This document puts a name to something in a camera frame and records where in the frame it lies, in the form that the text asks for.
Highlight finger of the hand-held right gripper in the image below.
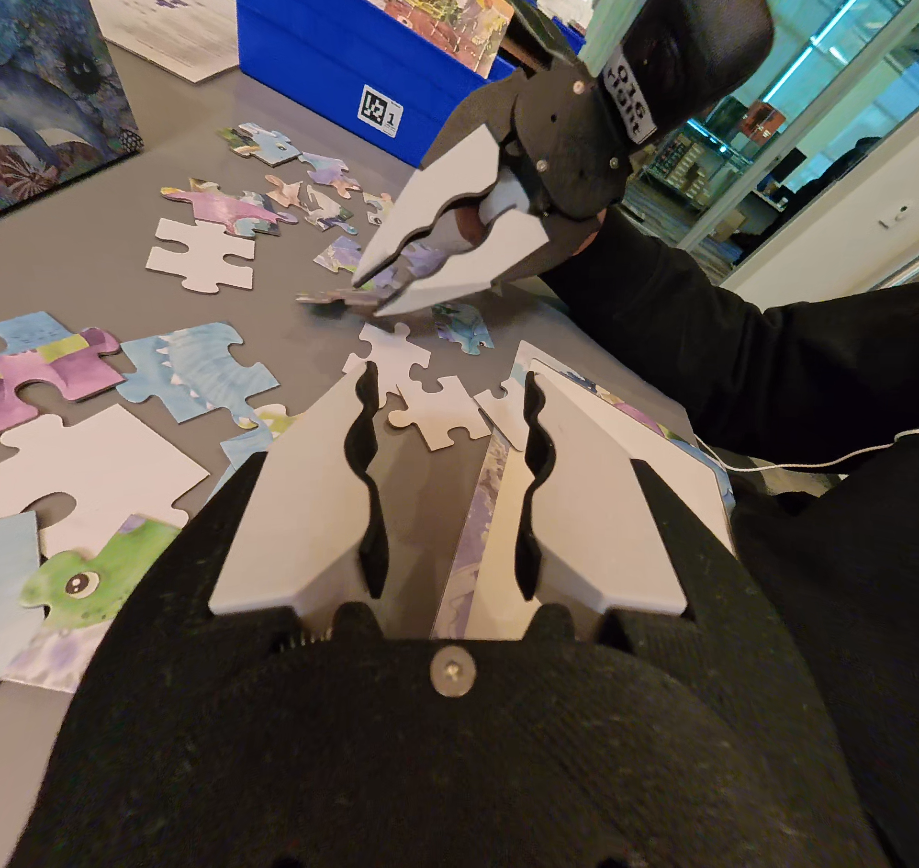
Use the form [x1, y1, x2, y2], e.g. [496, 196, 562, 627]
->
[352, 124, 501, 289]
[372, 207, 551, 318]

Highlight person's right hand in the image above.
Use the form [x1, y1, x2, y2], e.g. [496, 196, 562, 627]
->
[454, 207, 492, 249]

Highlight blue dinosaur head jigsaw piece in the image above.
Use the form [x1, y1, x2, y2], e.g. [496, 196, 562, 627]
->
[431, 303, 495, 357]

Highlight white cable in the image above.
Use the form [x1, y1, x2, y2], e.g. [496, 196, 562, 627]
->
[693, 430, 919, 474]

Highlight puzzle tray with painted border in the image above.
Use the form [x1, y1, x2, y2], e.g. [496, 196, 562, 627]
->
[431, 340, 737, 639]

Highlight printed paper sheet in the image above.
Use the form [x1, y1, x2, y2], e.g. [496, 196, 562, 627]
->
[72, 0, 241, 85]

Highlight illustrated puzzle box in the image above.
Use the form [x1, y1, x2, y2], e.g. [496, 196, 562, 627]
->
[0, 0, 145, 212]

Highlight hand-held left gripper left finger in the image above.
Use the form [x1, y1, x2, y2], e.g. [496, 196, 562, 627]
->
[208, 361, 390, 616]

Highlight blue plastic bin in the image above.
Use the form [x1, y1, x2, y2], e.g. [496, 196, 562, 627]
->
[231, 0, 518, 169]
[459, 0, 586, 57]

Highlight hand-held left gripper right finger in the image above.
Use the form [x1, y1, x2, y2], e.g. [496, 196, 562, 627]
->
[516, 371, 690, 618]

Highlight purple grey jigsaw piece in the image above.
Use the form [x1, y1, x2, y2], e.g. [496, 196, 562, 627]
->
[296, 286, 403, 317]

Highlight person's right forearm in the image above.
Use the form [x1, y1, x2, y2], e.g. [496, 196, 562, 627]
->
[538, 207, 919, 477]

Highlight pile of jigsaw pieces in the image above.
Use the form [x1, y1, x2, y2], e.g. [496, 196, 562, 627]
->
[0, 121, 504, 517]

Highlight dark storage shelf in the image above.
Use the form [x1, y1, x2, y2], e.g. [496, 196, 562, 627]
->
[639, 100, 791, 208]

